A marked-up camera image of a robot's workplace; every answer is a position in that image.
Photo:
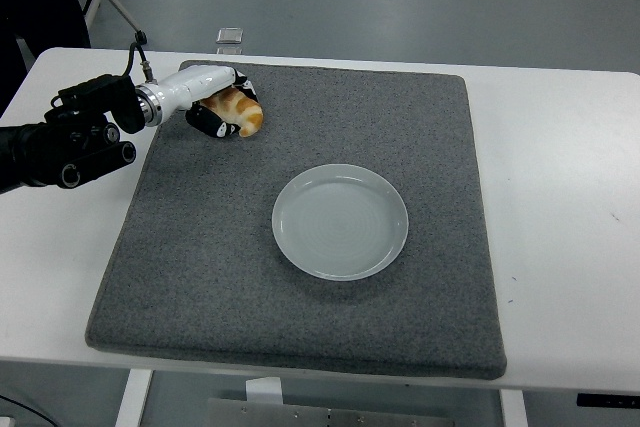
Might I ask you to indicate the pale grey round plate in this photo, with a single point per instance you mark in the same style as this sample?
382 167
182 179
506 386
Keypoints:
340 222

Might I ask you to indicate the small clear square floor piece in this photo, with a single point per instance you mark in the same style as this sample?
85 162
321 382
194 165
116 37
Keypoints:
229 51
230 35

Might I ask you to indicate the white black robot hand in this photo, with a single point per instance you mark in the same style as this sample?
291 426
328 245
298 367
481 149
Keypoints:
200 82

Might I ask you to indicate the grey felt mat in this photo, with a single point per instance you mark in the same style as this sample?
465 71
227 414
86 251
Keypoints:
200 257

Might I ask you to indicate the golden croissant bread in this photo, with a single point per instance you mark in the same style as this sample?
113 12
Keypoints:
245 112

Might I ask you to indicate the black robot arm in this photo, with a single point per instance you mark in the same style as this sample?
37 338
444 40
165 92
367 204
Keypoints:
50 147

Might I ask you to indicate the grey metal plate with screws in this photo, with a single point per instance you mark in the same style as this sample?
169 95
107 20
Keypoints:
300 414

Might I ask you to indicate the white table leg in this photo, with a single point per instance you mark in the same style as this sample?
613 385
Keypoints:
134 397
514 409

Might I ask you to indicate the black table control panel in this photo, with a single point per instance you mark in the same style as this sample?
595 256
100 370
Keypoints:
607 400

